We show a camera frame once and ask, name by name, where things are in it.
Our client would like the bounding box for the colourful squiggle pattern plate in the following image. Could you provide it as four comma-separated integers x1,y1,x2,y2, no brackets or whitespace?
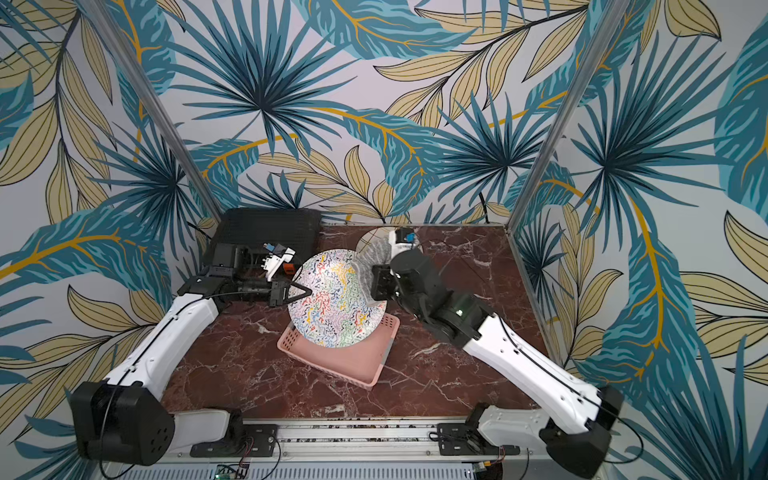
288,249,386,348

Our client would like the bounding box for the plaid striped white plate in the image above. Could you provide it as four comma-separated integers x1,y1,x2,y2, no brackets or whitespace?
353,227,422,267

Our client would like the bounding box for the grey knitted dish cloth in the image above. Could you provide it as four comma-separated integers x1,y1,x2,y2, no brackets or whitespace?
352,236,390,292

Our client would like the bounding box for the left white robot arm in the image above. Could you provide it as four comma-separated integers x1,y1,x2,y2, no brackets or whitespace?
70,243,296,466

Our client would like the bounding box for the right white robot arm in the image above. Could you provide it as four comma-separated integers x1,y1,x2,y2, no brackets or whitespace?
363,249,624,479

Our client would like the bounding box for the black plastic tool case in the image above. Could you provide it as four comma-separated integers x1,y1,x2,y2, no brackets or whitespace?
202,207,322,266

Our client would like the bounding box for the pink perforated plastic basket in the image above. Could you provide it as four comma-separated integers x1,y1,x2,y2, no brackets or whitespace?
277,313,400,390

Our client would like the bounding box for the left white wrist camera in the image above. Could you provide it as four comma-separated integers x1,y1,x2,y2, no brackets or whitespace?
261,243,296,282

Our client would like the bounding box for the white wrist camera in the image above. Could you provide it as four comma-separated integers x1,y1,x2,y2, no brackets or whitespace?
261,243,296,282
388,227,418,259

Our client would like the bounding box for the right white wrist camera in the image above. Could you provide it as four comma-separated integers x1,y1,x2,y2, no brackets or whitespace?
388,227,418,259

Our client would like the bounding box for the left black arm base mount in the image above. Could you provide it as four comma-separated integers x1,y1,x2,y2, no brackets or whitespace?
190,424,278,458

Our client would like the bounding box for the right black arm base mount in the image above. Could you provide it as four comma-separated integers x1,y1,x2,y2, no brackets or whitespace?
428,423,521,457

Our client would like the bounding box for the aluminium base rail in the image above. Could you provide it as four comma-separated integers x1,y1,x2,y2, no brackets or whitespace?
94,417,573,479

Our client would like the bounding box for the left aluminium corner post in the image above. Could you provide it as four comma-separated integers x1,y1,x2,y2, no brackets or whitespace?
80,0,222,222

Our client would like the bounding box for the aluminium corner post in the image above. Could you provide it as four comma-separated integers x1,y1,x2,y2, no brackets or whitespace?
506,0,629,237
80,0,222,222

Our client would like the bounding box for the right aluminium corner post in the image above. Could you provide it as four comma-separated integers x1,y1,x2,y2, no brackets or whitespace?
506,0,629,237

